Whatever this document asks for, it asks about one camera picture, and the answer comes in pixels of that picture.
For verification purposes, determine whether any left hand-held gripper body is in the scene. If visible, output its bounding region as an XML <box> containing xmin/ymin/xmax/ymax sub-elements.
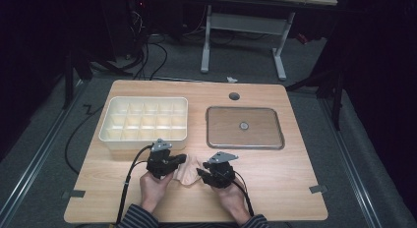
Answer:
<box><xmin>146</xmin><ymin>138</ymin><xmax>176</xmax><ymax>180</ymax></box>

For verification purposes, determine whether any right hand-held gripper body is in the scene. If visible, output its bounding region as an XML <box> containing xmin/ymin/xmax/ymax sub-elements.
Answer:
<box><xmin>200</xmin><ymin>151</ymin><xmax>239</xmax><ymax>190</ymax></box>

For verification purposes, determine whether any pink cloth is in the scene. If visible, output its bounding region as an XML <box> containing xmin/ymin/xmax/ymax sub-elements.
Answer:
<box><xmin>172</xmin><ymin>153</ymin><xmax>205</xmax><ymax>187</ymax></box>

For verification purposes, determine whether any white compartment organizer box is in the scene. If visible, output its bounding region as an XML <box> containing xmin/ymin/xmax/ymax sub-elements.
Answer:
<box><xmin>97</xmin><ymin>95</ymin><xmax>189</xmax><ymax>151</ymax></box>

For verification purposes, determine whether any person's right hand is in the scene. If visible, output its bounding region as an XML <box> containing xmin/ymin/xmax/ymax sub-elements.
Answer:
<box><xmin>214</xmin><ymin>181</ymin><xmax>252</xmax><ymax>226</ymax></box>

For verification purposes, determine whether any person's left hand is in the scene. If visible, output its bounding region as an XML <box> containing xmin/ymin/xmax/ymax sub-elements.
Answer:
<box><xmin>139</xmin><ymin>170</ymin><xmax>175</xmax><ymax>213</ymax></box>

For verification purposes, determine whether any grey tape strip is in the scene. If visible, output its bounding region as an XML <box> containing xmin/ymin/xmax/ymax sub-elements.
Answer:
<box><xmin>62</xmin><ymin>189</ymin><xmax>87</xmax><ymax>200</ymax></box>
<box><xmin>308</xmin><ymin>184</ymin><xmax>328</xmax><ymax>195</ymax></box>

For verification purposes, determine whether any black stand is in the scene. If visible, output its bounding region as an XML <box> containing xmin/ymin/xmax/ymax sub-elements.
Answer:
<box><xmin>284</xmin><ymin>65</ymin><xmax>347</xmax><ymax>132</ymax></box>
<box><xmin>61</xmin><ymin>49</ymin><xmax>132</xmax><ymax>110</ymax></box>

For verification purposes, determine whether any background desk with white legs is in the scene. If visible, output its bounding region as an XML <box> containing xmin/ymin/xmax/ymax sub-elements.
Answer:
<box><xmin>200</xmin><ymin>0</ymin><xmax>338</xmax><ymax>82</ymax></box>

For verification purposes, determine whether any red object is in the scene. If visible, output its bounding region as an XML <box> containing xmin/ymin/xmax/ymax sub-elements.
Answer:
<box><xmin>295</xmin><ymin>32</ymin><xmax>310</xmax><ymax>45</ymax></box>

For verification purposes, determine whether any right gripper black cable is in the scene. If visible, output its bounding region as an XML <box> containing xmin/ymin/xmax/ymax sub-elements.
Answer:
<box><xmin>233</xmin><ymin>170</ymin><xmax>256</xmax><ymax>218</ymax></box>

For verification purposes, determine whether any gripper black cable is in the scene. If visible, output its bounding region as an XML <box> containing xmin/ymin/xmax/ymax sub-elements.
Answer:
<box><xmin>114</xmin><ymin>143</ymin><xmax>154</xmax><ymax>226</ymax></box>
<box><xmin>233</xmin><ymin>170</ymin><xmax>256</xmax><ymax>218</ymax></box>

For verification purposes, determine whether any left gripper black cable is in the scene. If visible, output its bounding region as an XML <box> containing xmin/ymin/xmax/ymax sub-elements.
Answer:
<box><xmin>114</xmin><ymin>143</ymin><xmax>154</xmax><ymax>226</ymax></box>

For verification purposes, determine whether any black floor cable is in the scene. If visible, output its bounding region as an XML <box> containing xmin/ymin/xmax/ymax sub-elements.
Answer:
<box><xmin>64</xmin><ymin>104</ymin><xmax>106</xmax><ymax>175</ymax></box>

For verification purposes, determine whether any black cable bundle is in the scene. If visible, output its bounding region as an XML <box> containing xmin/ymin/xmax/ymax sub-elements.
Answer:
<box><xmin>126</xmin><ymin>11</ymin><xmax>169</xmax><ymax>82</ymax></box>

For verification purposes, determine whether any metal floor rail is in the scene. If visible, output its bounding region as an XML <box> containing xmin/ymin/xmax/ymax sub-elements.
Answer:
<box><xmin>0</xmin><ymin>79</ymin><xmax>90</xmax><ymax>226</ymax></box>
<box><xmin>318</xmin><ymin>98</ymin><xmax>385</xmax><ymax>228</ymax></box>

